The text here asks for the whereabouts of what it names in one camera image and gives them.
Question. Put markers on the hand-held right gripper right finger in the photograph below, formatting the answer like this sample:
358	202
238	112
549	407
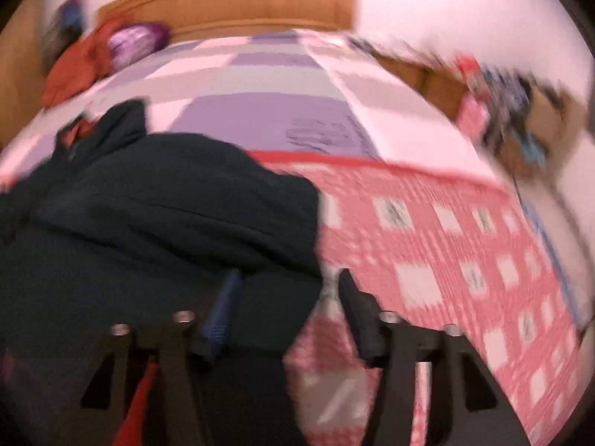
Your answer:
367	325

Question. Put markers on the wooden wardrobe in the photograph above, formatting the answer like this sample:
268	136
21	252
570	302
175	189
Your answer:
18	69

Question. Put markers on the purple pillow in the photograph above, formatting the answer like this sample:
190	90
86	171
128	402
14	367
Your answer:
132	42

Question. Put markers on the orange red cloth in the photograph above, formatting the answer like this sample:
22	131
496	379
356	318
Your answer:
76	72

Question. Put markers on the wooden bedside table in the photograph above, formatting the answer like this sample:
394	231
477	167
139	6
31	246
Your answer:
432	83

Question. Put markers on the red checked blanket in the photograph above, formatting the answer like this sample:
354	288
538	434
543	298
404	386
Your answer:
418	241

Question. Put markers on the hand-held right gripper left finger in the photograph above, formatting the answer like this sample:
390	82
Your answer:
222	309

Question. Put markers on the blue object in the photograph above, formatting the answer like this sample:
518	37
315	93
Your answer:
72	15

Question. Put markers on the dark green jacket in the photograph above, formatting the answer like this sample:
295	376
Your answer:
162	195

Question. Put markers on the wooden headboard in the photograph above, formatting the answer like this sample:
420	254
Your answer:
241	0

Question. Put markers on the purple pink patchwork bed sheet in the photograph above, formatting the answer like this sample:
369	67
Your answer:
260	116

